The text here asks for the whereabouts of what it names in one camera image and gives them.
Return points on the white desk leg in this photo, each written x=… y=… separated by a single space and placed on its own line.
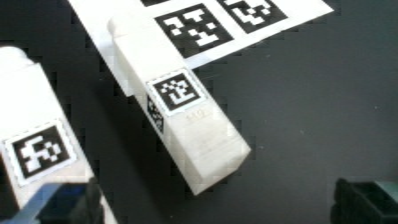
x=199 y=136
x=39 y=149

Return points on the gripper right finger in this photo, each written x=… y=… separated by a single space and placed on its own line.
x=364 y=202

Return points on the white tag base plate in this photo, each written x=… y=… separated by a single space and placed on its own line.
x=181 y=32

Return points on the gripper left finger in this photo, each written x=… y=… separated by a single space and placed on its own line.
x=64 y=204

